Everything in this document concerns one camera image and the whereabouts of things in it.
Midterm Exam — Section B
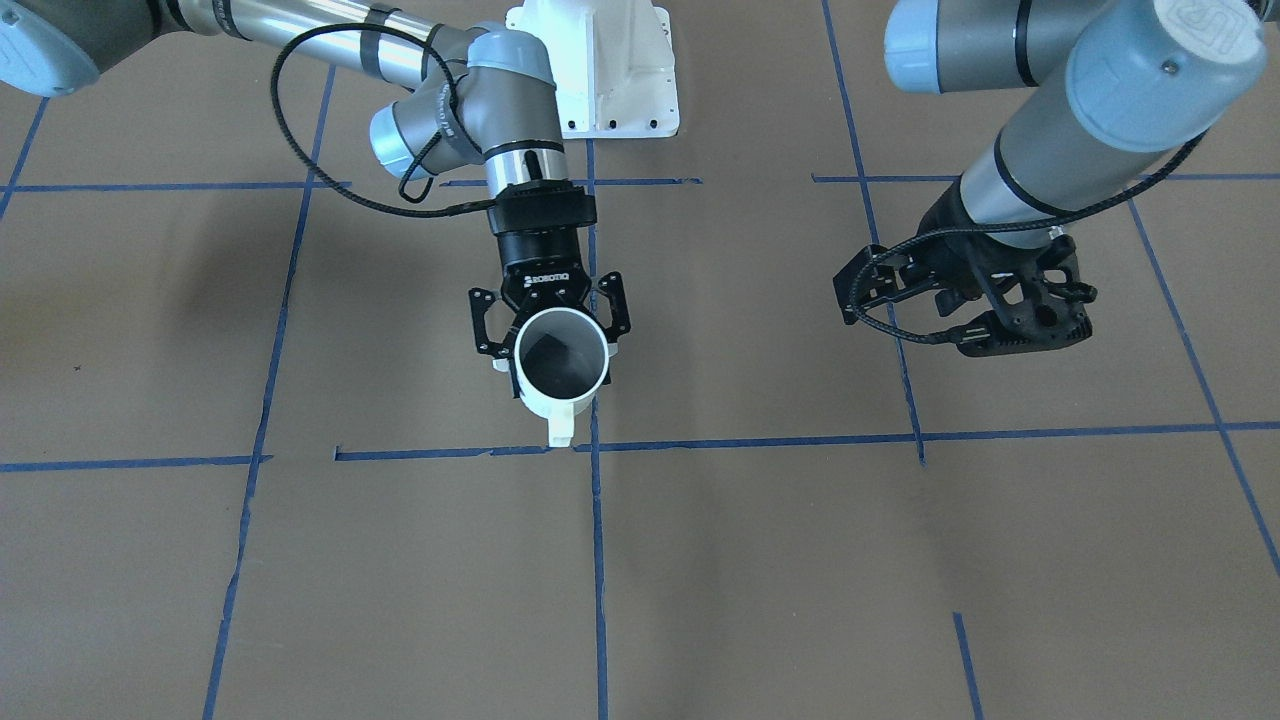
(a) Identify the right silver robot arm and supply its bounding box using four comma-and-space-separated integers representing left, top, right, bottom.
3, 1, 631, 364

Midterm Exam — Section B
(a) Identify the white camera post with base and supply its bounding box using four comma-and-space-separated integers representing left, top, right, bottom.
506, 1, 681, 140

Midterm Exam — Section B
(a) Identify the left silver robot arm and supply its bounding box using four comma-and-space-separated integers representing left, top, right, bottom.
833, 1, 1272, 351

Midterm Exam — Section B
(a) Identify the white mug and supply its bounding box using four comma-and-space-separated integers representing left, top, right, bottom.
492, 307, 614, 448

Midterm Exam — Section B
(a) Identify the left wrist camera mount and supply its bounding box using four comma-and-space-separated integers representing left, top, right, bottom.
957, 234, 1097, 357

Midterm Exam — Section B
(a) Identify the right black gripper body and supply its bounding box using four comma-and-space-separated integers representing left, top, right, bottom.
489, 184, 596, 313

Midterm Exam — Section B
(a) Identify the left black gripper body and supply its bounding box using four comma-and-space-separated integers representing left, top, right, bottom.
905, 179, 1007, 316

